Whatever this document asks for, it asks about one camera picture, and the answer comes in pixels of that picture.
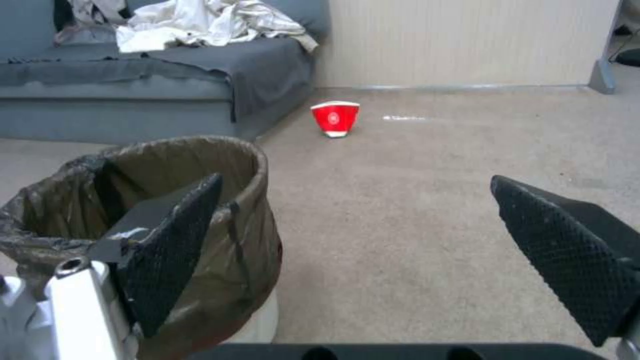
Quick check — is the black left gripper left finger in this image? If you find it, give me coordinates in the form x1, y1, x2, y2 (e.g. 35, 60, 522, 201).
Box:
0, 172, 224, 360

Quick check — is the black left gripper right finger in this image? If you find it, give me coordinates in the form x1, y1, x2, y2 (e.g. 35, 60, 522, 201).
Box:
490, 174, 640, 360

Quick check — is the white trash can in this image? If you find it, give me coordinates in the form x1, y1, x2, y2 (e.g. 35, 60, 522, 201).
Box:
234, 284, 280, 344

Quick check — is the brown plastic bin liner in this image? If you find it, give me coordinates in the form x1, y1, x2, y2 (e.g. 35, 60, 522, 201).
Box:
0, 136, 284, 360

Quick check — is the grey sofa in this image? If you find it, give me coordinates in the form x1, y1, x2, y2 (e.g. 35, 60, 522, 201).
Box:
0, 0, 332, 146

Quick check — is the grey metal desk leg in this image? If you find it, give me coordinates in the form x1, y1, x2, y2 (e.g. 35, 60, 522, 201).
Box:
587, 11, 621, 95

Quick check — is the dark grey sofa blanket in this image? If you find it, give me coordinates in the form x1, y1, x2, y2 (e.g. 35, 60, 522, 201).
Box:
0, 36, 317, 123

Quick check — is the red and white paper cup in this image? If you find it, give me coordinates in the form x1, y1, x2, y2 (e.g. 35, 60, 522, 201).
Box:
309, 101, 362, 140

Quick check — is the white crumpled cloth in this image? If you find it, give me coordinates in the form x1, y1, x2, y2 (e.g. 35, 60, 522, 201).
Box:
115, 0, 306, 53

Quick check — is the beige crumpled garment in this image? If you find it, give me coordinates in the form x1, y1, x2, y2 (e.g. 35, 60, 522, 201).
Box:
53, 0, 132, 47

